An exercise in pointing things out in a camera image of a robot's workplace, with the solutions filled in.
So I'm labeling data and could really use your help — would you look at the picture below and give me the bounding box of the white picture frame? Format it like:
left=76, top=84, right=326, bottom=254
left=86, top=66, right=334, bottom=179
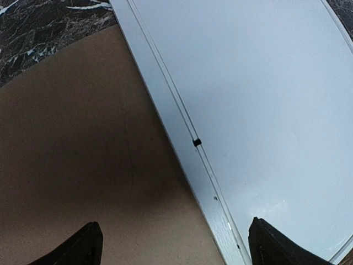
left=109, top=0, right=353, bottom=265

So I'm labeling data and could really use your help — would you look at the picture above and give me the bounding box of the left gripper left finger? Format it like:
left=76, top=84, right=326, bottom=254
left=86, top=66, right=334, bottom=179
left=30, top=221, right=103, bottom=265

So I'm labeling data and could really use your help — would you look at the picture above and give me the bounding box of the brown cardboard backing board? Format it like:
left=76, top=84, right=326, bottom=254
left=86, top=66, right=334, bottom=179
left=1, top=25, right=223, bottom=264

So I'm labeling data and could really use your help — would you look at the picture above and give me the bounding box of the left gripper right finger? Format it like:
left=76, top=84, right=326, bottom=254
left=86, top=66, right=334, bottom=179
left=248, top=217, right=328, bottom=265

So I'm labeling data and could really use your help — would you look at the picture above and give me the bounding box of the landscape photo print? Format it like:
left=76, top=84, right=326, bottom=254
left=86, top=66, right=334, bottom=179
left=131, top=0, right=353, bottom=262

